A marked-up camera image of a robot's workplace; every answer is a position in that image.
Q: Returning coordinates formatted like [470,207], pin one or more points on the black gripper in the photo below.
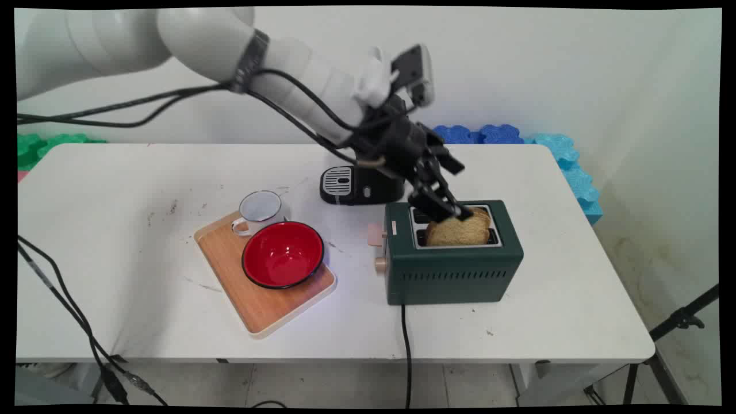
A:
[397,141]

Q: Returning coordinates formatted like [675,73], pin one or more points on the toasted bread slice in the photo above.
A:
[460,231]

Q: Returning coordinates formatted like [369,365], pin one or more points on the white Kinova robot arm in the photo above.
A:
[115,40]

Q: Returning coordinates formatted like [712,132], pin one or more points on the blue foam mat piece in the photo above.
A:
[501,134]
[457,135]

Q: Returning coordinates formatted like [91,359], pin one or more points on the black coffee machine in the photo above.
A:
[362,187]

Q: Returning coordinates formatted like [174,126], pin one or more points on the dark green toaster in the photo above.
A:
[454,270]

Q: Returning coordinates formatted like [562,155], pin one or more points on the cyan foam mat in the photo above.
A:
[575,178]

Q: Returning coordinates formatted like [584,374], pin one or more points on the red bowl with black rim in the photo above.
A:
[283,256]

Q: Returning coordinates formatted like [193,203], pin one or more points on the white enamel mug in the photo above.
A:
[259,210]

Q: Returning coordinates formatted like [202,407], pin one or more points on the wooden serving tray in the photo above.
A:
[261,307]

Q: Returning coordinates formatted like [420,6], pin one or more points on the white table leg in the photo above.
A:
[552,382]

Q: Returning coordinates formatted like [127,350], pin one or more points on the black tripod stand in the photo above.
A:
[673,325]

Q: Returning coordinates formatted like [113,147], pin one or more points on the green foam mat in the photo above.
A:
[46,146]

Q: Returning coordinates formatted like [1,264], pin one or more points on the pink foam mat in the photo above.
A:
[22,176]

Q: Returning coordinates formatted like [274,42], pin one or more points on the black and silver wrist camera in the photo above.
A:
[415,69]

